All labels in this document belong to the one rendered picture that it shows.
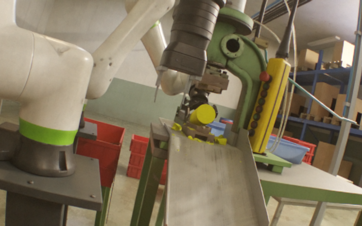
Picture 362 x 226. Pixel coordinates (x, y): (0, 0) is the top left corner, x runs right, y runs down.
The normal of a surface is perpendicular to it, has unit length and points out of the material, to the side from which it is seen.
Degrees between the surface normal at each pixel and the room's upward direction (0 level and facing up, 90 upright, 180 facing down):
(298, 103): 90
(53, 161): 69
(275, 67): 85
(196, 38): 99
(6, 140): 81
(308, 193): 90
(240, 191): 30
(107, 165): 90
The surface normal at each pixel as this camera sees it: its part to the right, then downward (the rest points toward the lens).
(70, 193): 0.25, -0.97
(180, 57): 0.34, 0.12
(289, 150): 0.13, 0.24
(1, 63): 0.80, 0.26
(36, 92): 0.54, 0.72
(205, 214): 0.31, -0.80
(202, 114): 0.24, -0.19
